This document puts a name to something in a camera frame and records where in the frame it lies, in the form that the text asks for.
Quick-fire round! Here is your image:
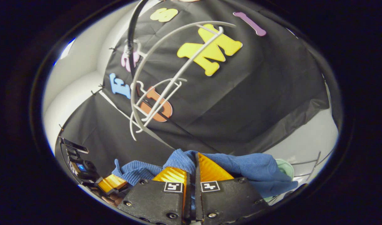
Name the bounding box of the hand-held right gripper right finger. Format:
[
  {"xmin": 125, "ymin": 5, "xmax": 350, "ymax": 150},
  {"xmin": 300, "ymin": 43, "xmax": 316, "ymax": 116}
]
[{"xmin": 195, "ymin": 152, "xmax": 269, "ymax": 225}]

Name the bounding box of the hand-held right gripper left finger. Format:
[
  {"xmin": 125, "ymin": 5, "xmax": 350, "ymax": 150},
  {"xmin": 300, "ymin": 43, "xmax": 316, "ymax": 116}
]
[{"xmin": 125, "ymin": 167, "xmax": 191, "ymax": 225}]

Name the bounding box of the blue corduroy jacket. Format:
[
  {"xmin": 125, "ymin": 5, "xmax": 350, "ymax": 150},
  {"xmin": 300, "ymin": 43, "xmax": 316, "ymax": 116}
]
[{"xmin": 112, "ymin": 149, "xmax": 299, "ymax": 200}]

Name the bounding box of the black backdrop cloth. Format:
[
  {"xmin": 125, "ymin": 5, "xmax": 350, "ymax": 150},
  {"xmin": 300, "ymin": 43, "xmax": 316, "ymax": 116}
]
[{"xmin": 55, "ymin": 0, "xmax": 330, "ymax": 175}]

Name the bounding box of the white tape wrap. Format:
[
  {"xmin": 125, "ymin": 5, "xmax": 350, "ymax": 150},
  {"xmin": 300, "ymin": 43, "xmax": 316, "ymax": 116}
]
[{"xmin": 124, "ymin": 39, "xmax": 142, "ymax": 58}]

